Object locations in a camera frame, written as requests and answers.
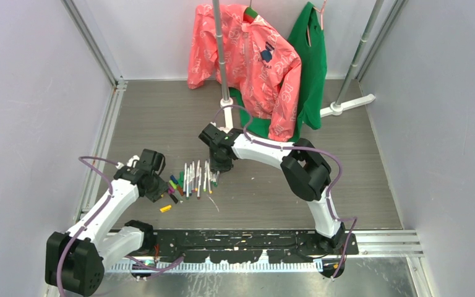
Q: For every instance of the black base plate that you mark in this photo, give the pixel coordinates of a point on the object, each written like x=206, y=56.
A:
x=246, y=246

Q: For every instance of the left rack pole with foot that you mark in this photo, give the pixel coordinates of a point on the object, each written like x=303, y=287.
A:
x=226, y=101

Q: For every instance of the clear pen cap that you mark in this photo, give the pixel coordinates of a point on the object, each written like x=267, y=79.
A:
x=179, y=197

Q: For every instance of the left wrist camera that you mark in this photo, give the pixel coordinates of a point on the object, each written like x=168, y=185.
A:
x=130, y=163

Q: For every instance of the lime pen cap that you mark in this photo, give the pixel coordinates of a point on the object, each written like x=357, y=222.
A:
x=172, y=184

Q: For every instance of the right rack pole with foot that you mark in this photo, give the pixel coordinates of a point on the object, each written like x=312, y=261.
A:
x=337, y=107

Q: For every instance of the green clip pen cap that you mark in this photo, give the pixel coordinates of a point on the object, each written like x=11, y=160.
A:
x=181, y=179

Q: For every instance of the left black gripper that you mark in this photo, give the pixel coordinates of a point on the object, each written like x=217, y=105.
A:
x=162, y=187

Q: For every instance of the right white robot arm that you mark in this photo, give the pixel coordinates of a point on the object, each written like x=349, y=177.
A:
x=304, y=168

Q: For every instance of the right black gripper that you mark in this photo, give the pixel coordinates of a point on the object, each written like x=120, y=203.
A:
x=216, y=166

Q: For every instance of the rack pole with foot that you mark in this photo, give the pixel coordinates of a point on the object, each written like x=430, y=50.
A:
x=337, y=107
x=226, y=101

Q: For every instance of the yellow pen cap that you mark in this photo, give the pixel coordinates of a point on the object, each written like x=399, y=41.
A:
x=165, y=208

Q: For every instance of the pink patterned jacket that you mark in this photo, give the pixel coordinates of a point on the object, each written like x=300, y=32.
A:
x=259, y=62

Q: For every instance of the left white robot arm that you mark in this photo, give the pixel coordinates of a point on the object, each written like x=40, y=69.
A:
x=76, y=260

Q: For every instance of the brown cap marker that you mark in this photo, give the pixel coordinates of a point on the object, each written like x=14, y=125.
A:
x=199, y=183

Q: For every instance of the blue cap marker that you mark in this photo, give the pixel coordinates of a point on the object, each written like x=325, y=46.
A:
x=192, y=177

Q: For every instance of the blue pen cap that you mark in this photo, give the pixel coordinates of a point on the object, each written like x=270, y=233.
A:
x=174, y=180

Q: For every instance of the magenta cap marker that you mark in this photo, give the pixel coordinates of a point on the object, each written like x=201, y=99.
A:
x=216, y=178

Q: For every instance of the black pen cap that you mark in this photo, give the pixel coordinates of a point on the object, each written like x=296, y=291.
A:
x=174, y=199

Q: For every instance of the green garment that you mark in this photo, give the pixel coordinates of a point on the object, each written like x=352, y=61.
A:
x=308, y=40

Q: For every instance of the short yellow cap marker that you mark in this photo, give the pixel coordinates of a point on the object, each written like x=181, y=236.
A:
x=197, y=176

